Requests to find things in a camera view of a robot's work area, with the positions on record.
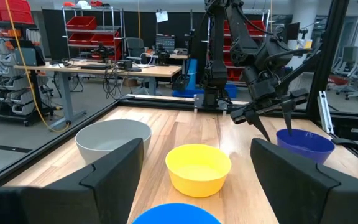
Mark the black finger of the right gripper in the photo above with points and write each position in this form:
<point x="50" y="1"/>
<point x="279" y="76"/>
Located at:
<point x="256" y="123"/>
<point x="289" y="113"/>

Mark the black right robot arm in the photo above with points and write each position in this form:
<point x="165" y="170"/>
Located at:
<point x="218" y="46"/>

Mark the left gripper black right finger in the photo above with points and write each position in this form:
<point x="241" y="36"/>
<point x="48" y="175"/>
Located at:
<point x="291" y="186"/>

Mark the large grey bowl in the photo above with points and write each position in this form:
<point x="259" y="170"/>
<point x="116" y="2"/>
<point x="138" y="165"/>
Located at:
<point x="104" y="137"/>

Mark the metal shelf with red bins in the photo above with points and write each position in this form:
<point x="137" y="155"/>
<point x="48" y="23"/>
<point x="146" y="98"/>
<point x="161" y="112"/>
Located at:
<point x="256" y="26"/>

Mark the silver aluminium extrusion piece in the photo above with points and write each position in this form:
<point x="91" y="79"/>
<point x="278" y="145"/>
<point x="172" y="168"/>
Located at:
<point x="325" y="112"/>

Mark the yellow plastic bowl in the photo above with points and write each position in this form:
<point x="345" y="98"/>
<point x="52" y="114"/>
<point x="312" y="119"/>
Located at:
<point x="197" y="183"/>

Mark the blue storage bins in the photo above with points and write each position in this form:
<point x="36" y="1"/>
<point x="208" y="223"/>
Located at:
<point x="191" y="77"/>

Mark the black frame post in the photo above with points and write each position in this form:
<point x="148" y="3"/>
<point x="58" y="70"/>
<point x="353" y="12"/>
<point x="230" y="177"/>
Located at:
<point x="328" y="56"/>

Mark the white paper sign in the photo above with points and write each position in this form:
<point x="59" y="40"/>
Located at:
<point x="162" y="16"/>

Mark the wooden office desk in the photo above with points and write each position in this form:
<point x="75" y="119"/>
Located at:
<point x="154" y="71"/>

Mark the black keyboard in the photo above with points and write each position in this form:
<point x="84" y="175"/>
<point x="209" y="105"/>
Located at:
<point x="95" y="66"/>

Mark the light blue plastic bowl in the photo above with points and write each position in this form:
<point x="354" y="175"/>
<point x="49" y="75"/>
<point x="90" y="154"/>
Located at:
<point x="176" y="216"/>

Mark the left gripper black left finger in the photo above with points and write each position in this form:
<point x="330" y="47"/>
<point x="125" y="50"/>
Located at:
<point x="110" y="186"/>

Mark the stacked red storage bins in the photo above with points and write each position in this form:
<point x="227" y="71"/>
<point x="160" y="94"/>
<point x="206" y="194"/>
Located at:
<point x="15" y="9"/>

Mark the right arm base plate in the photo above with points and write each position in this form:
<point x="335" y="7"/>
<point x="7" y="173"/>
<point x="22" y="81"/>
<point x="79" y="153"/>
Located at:
<point x="204" y="104"/>

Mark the dark office chair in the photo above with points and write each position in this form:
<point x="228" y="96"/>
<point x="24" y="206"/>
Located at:
<point x="135" y="46"/>

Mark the parts bin rack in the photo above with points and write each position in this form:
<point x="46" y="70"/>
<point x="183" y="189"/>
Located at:
<point x="2" y="84"/>

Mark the dark blue plastic bowl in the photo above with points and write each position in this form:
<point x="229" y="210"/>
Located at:
<point x="306" y="151"/>

